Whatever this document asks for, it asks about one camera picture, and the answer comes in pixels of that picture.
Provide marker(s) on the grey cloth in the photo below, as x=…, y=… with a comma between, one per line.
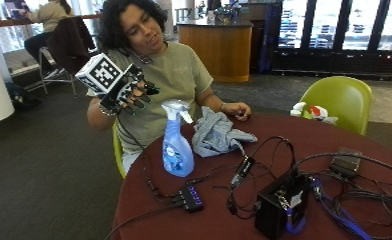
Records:
x=214, y=133

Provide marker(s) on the the person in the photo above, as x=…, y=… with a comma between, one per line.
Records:
x=170, y=73

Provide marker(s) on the white marker cube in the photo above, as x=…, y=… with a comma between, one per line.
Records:
x=102, y=73

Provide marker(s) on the green chair under person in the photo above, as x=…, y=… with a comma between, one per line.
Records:
x=118, y=150

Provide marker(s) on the white and red soft toy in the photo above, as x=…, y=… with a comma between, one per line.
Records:
x=318, y=113

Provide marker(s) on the slim black adapter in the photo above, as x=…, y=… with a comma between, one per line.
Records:
x=243, y=169

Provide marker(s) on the blue spray bottle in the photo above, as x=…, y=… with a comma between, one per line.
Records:
x=178, y=150

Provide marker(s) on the round wooden counter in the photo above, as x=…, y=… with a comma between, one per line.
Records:
x=218, y=50

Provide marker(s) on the empty green chair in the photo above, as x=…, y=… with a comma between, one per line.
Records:
x=338, y=100

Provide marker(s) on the metal chair with dark jacket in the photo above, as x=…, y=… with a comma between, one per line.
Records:
x=70, y=46

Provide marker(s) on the black bag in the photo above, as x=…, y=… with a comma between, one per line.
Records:
x=21, y=95

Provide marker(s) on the flat black power brick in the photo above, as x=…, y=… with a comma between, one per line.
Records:
x=346, y=163

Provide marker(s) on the black usb hub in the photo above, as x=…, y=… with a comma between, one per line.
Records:
x=191, y=197

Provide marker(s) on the black box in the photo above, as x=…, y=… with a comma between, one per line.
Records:
x=278, y=206

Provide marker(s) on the flower arrangement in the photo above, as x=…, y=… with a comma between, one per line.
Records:
x=226, y=13

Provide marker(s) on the black framed glass doors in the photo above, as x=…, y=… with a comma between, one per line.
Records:
x=338, y=33

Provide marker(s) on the wooden bar ledge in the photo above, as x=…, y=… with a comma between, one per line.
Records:
x=10, y=22

